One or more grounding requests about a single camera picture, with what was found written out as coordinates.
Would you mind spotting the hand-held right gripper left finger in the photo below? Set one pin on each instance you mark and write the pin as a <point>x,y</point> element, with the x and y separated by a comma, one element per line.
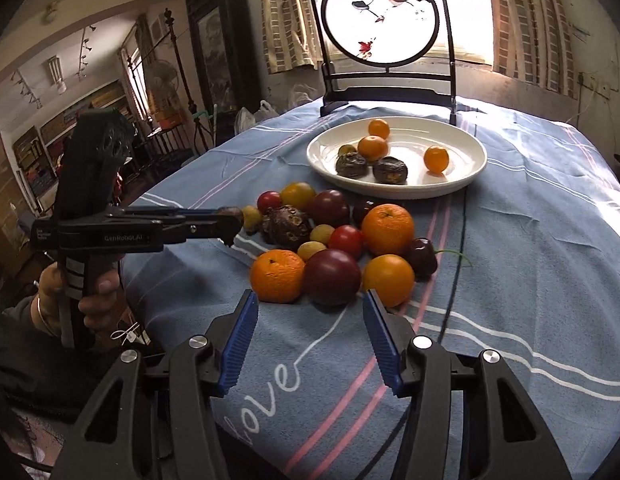
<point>238,347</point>

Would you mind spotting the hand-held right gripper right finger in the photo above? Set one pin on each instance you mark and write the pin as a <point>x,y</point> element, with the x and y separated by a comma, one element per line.
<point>384,347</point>

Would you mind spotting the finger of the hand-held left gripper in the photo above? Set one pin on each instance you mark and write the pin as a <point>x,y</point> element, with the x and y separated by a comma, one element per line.
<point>150,212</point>
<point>202,230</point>

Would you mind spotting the dark brown water chestnut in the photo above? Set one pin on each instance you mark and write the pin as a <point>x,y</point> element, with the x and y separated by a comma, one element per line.
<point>235,213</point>
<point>351,165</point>
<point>390,170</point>
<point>286,227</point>

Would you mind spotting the orange mandarin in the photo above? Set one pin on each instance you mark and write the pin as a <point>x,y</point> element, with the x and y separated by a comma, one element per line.
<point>277,276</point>
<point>387,229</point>

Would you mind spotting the large dark purple tomato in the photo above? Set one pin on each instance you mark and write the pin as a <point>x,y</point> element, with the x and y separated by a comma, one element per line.
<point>332,278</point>

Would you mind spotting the dark red cherry with stem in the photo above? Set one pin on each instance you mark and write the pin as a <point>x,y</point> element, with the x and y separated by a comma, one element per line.
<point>422,257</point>

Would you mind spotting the yellow-green tomato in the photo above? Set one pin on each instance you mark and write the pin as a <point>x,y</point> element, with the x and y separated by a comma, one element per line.
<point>298,195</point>

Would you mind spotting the red cherry tomato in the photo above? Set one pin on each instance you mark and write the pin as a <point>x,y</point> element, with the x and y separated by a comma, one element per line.
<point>269,201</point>
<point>347,241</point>

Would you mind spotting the white round plate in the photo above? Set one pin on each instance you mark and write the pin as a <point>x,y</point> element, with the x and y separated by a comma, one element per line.
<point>459,180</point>

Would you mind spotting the person's left forearm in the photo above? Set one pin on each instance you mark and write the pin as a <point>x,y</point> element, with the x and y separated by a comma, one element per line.
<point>35,365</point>

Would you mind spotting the person's left hand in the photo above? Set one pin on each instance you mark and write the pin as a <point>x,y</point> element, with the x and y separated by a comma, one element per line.
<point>101,296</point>

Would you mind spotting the bookshelf with books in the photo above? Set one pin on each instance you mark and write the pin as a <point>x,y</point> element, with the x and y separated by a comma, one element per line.
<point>45,150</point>

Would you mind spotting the small yellow fruit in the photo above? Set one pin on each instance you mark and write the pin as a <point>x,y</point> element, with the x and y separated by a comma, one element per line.
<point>311,250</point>
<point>322,234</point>
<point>252,217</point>

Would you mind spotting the large orange tomato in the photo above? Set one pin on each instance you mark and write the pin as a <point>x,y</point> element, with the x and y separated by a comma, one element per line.
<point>388,280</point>

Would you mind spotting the white ceiling bulb fixture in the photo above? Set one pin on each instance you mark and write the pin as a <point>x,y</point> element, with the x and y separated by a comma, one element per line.
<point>55,74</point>

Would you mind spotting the ceiling track light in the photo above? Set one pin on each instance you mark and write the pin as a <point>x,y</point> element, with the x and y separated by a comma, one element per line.
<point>83,52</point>

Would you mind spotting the floor fan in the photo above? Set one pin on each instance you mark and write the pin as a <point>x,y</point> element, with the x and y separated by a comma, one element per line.
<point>162,77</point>

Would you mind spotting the white plastic bag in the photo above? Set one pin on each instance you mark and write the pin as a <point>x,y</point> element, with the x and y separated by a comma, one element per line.
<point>260,114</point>
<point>302,96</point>

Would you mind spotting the blue striped tablecloth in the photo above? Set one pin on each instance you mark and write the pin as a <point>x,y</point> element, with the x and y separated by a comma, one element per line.
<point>514,270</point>

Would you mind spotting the small yellow-green fruit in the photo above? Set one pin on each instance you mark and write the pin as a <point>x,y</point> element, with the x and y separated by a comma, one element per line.
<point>347,150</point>

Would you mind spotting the tall dark framed painting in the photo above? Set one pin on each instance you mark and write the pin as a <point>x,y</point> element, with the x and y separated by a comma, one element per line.
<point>220,45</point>

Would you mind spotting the small orange tomato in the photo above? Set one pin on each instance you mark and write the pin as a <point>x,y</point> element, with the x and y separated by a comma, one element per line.
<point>372,148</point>
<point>436,158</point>
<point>378,129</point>

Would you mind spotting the checked curtain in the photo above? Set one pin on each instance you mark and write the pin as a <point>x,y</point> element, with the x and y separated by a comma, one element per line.
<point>287,15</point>
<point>532,25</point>

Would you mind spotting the black-framed bird painting screen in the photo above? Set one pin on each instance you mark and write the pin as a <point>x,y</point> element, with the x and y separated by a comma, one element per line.
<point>379,15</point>

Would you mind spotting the wall outlet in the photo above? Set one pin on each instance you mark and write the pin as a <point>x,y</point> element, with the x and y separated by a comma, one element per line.
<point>597,82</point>

